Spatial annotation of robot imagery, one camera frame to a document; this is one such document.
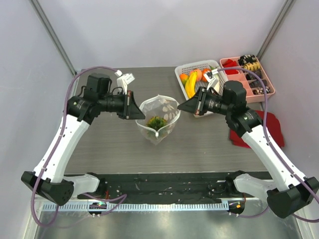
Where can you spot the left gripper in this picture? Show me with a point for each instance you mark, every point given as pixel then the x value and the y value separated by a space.
pixel 130 109

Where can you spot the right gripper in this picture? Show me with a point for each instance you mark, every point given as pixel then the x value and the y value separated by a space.
pixel 200 102

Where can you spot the orange toy pineapple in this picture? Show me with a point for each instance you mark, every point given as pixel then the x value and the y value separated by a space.
pixel 156 123

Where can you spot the clear spotted zip bag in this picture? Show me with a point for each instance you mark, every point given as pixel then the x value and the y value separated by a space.
pixel 161 115

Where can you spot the white radish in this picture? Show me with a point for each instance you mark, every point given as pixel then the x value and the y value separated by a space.
pixel 216 89

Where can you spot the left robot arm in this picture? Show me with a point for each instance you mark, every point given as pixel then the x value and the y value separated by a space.
pixel 48 179

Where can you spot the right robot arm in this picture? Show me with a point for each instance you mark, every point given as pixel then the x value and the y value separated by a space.
pixel 291 189

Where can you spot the yellow banana bunch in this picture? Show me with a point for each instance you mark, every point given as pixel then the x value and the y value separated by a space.
pixel 190 85

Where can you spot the small orange fruit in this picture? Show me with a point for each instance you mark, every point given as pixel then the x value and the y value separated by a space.
pixel 183 78

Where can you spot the peach fruit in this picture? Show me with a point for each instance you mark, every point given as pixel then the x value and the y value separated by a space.
pixel 198 73

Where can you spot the orange tangerine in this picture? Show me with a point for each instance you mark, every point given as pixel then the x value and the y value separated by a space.
pixel 206 75

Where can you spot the white plastic fruit basket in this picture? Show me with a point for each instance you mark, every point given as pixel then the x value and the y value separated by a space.
pixel 199 84

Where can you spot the red folded cloth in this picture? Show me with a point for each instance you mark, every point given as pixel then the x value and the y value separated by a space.
pixel 274 129

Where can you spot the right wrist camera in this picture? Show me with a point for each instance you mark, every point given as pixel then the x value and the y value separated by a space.
pixel 213 82

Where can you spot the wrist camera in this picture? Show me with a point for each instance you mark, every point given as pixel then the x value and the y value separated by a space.
pixel 123 80
pixel 213 82

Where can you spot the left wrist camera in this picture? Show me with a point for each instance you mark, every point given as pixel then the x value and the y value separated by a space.
pixel 123 80

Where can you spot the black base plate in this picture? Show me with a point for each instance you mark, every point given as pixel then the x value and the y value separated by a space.
pixel 168 188

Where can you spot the white slotted cable duct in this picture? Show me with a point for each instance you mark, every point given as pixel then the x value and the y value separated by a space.
pixel 94 206

